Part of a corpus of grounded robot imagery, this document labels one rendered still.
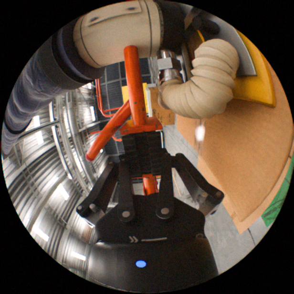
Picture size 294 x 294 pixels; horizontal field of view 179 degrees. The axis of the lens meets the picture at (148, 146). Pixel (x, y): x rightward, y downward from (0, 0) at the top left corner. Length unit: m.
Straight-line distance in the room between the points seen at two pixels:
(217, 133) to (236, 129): 0.05
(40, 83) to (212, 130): 0.33
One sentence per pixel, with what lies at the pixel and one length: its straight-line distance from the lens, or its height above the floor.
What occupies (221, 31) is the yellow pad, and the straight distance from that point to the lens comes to 0.15.
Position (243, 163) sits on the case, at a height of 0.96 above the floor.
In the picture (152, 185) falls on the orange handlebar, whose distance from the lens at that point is 0.21.
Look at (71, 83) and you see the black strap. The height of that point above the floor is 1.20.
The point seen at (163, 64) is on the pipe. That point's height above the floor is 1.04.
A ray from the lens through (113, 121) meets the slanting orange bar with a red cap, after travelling 0.17.
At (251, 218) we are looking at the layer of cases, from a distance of 0.76.
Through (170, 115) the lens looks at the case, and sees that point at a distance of 1.70.
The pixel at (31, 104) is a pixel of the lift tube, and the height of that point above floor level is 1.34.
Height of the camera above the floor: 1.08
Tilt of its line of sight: 1 degrees up
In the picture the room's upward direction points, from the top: 97 degrees counter-clockwise
